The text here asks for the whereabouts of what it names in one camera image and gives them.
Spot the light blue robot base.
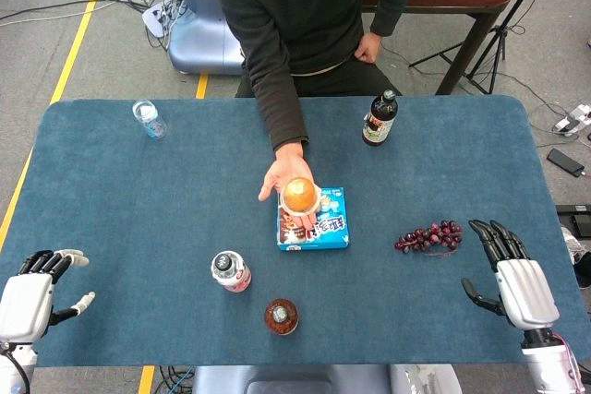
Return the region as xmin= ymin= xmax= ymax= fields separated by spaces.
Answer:
xmin=166 ymin=0 xmax=246 ymax=76

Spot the black flat box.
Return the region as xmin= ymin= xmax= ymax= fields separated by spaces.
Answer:
xmin=556 ymin=203 xmax=591 ymax=229

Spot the pink white drink bottle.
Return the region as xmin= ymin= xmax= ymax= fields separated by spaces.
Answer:
xmin=211 ymin=249 xmax=253 ymax=293

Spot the clear plastic water bottle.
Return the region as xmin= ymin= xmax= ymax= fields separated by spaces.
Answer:
xmin=131 ymin=99 xmax=168 ymax=140

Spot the person right forearm dark sleeve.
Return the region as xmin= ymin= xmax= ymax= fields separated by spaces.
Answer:
xmin=239 ymin=42 xmax=309 ymax=152

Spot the person left hand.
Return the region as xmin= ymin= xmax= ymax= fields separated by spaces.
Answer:
xmin=354 ymin=31 xmax=384 ymax=66

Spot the blue felt table cloth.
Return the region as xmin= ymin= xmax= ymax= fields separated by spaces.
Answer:
xmin=0 ymin=94 xmax=585 ymax=368

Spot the person torso dark sweater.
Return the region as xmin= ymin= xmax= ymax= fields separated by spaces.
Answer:
xmin=210 ymin=0 xmax=430 ymax=99

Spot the person right hand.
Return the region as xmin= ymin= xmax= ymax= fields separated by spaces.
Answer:
xmin=257 ymin=140 xmax=320 ymax=229

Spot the blue snack box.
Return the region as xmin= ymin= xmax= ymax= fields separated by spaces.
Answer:
xmin=275 ymin=186 xmax=351 ymax=252

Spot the black tripod stand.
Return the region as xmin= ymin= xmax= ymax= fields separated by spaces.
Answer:
xmin=408 ymin=0 xmax=561 ymax=96

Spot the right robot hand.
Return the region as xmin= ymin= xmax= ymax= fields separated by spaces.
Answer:
xmin=460 ymin=218 xmax=562 ymax=332

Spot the dark red jar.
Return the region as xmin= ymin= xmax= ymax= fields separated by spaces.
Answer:
xmin=263 ymin=297 xmax=300 ymax=337

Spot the black smartphone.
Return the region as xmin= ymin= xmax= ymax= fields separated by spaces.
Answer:
xmin=547 ymin=148 xmax=586 ymax=178

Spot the purple grape bunch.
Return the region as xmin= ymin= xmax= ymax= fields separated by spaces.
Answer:
xmin=394 ymin=220 xmax=464 ymax=257

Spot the yellow jelly cup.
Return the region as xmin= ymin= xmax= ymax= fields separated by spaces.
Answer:
xmin=280 ymin=175 xmax=320 ymax=214

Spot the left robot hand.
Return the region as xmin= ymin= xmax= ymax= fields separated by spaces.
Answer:
xmin=0 ymin=248 xmax=97 ymax=344

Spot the dark drink bottle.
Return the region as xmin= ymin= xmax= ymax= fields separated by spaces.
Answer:
xmin=361 ymin=89 xmax=399 ymax=148

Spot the white power strip with plugs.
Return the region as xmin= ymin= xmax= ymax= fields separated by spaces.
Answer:
xmin=141 ymin=0 xmax=193 ymax=39

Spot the grey blue robot chest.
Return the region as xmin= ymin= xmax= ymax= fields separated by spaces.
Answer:
xmin=191 ymin=364 xmax=463 ymax=394

